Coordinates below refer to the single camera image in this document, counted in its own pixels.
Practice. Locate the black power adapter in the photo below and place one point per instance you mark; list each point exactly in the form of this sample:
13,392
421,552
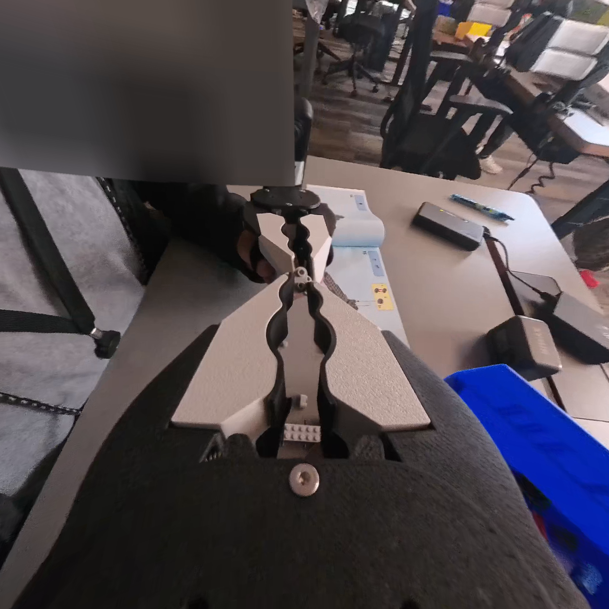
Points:
523,347

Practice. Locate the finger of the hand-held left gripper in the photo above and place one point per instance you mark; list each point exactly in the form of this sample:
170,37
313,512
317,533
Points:
318,242
273,242

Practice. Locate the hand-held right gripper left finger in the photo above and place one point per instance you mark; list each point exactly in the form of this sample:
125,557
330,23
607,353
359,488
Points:
223,376

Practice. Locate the grey desk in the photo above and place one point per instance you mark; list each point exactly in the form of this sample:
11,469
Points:
442,295

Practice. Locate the small grey toy brick piece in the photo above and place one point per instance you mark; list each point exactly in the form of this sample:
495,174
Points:
300,276

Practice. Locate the pile of toy bricks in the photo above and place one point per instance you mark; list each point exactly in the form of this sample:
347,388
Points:
566,537

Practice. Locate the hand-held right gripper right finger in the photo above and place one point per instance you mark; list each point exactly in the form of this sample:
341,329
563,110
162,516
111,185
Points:
376,376

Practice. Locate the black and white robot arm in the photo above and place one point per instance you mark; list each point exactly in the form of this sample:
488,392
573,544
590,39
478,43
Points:
566,47
495,14

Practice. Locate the black power bank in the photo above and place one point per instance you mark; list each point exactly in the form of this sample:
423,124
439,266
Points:
447,226

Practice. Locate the pale blue instruction booklet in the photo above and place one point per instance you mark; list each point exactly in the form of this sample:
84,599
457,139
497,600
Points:
361,266

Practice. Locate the person's left forearm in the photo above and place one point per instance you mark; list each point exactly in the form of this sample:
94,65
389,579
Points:
200,219

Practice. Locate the grey toy brick plate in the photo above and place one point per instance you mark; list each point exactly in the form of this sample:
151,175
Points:
302,433

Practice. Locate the brown work table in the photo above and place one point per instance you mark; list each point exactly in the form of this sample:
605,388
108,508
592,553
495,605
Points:
580,133

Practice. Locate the blue pen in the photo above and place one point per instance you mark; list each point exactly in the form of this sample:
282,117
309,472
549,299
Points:
480,207

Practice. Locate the black office chair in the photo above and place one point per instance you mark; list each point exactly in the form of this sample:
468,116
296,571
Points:
357,33
428,133

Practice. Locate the person's left hand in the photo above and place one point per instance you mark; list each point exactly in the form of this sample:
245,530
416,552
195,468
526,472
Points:
247,252

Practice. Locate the yellow plastic bin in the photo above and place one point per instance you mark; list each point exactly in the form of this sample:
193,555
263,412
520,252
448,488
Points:
471,29

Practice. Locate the blue plastic bin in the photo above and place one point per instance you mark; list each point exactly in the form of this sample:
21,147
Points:
537,437

